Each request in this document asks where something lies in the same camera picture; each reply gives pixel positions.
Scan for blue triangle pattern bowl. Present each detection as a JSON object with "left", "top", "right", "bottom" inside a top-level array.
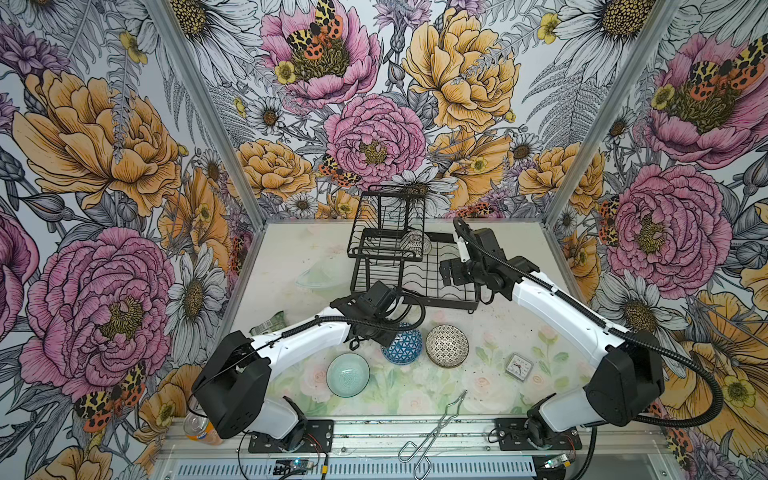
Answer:
[{"left": 381, "top": 329, "right": 424, "bottom": 366}]

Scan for white lattice pattern bowl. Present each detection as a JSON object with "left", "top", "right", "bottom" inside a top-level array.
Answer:
[{"left": 399, "top": 230, "right": 432, "bottom": 258}]

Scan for mint green bowl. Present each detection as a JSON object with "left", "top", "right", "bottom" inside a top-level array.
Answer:
[{"left": 326, "top": 353, "right": 370, "bottom": 398}]

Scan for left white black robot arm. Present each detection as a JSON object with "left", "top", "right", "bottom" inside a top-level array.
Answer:
[{"left": 191, "top": 281, "right": 427, "bottom": 450}]

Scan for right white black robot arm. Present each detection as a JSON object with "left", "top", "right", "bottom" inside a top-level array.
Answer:
[{"left": 439, "top": 218, "right": 725, "bottom": 450}]

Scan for brown dotted pattern bowl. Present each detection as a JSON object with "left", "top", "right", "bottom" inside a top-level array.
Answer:
[{"left": 425, "top": 324, "right": 470, "bottom": 369}]

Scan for green snack packet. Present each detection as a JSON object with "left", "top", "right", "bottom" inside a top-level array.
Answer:
[{"left": 249, "top": 311, "right": 287, "bottom": 337}]

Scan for left green circuit board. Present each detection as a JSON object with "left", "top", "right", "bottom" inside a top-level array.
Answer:
[{"left": 272, "top": 458, "right": 317, "bottom": 479}]

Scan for green circuit board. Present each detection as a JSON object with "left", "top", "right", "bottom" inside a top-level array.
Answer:
[
  {"left": 272, "top": 458, "right": 317, "bottom": 479},
  {"left": 541, "top": 453, "right": 571, "bottom": 469}
]

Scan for orange soda can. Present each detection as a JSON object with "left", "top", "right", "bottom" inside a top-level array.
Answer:
[{"left": 183, "top": 413, "right": 223, "bottom": 446}]

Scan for right green circuit board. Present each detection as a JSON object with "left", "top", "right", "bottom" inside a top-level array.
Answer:
[{"left": 541, "top": 453, "right": 571, "bottom": 469}]

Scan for black wire dish rack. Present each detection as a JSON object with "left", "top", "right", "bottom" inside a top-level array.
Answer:
[{"left": 347, "top": 186, "right": 479, "bottom": 313}]

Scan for aluminium front rail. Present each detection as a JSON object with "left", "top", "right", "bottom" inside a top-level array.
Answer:
[{"left": 150, "top": 414, "right": 685, "bottom": 479}]

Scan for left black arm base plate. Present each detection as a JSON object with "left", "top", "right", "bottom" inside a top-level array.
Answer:
[{"left": 247, "top": 419, "right": 335, "bottom": 454}]

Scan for metal wire tongs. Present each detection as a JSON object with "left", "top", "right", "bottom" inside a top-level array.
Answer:
[{"left": 398, "top": 390, "right": 467, "bottom": 480}]

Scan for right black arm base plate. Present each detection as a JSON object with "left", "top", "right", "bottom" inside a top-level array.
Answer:
[{"left": 487, "top": 417, "right": 583, "bottom": 452}]

